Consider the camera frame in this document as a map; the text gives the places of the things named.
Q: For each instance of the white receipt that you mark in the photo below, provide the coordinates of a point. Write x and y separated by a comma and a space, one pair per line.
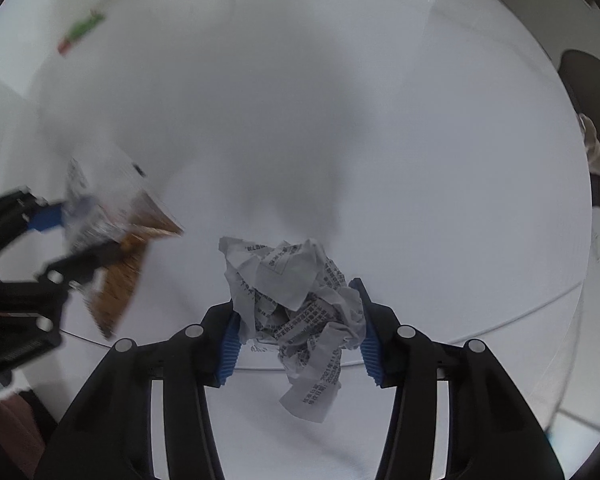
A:
290, 300

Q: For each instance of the beige cloth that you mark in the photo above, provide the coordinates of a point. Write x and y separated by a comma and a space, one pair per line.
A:
596, 145

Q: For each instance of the dark grey chair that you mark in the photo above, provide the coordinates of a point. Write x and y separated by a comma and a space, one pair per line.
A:
587, 80

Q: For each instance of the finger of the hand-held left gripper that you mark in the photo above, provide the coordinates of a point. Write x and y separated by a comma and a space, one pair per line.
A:
87, 257
42, 220

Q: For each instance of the clear packet with brown contents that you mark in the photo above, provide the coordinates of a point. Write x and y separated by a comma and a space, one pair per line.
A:
125, 240

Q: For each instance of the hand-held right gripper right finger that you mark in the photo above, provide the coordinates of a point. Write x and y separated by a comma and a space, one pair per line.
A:
371, 355

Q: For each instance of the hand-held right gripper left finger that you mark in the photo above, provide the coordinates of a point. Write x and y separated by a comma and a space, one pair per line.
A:
228, 347

